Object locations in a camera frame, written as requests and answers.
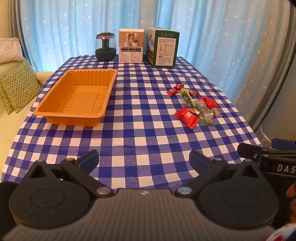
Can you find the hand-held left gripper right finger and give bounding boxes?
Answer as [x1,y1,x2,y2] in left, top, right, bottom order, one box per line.
[174,150,266,198]

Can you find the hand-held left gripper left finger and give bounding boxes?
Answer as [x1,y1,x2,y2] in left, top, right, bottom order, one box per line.
[22,149,114,199]

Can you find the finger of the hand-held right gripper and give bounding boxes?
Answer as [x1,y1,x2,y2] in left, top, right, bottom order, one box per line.
[237,143,296,163]
[271,138,296,150]

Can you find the green ended clear candy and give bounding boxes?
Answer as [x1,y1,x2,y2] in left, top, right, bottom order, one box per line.
[201,116,215,127]

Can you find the red white-print snack packet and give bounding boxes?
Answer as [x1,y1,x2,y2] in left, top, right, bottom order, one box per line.
[174,107,200,128]

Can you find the white snack bar packet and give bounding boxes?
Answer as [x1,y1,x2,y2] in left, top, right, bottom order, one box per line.
[193,100,214,121]

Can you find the yellow green candy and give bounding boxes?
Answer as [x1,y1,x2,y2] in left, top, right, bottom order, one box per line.
[188,100,200,114]

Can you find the plain red snack packet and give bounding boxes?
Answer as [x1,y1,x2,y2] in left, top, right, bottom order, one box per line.
[199,97,218,108]

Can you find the orange plastic tray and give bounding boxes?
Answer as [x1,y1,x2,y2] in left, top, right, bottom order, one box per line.
[33,69,118,127]

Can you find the person's right hand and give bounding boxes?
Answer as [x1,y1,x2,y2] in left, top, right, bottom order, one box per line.
[285,182,296,223]

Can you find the blue white checked tablecloth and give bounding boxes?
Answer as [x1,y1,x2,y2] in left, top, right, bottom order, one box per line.
[1,55,263,192]

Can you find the grey curtain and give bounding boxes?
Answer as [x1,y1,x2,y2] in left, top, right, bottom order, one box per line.
[233,14,293,132]
[8,0,35,70]

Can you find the white red printed clothing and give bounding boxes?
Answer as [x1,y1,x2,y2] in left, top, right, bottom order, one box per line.
[264,224,296,241]

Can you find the pale green sofa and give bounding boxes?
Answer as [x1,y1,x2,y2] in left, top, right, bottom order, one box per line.
[0,58,54,183]

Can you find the green zigzag pillow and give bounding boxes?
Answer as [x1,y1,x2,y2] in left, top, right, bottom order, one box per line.
[0,61,42,110]
[0,93,22,115]

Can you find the dark glass humidifier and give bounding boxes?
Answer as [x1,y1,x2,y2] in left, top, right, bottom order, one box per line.
[95,32,116,62]

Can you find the green carton box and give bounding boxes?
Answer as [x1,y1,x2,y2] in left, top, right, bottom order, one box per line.
[143,26,180,69]

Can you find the white carton box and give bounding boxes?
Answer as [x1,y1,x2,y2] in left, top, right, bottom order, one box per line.
[119,28,145,63]

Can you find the blue star curtain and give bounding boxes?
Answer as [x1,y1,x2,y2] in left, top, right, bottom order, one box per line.
[20,0,289,105]

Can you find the pink cushion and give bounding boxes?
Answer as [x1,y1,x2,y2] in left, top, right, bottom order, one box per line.
[0,37,23,65]

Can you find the white curtain tie cord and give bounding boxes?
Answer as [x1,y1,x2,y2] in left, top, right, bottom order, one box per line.
[259,124,273,144]

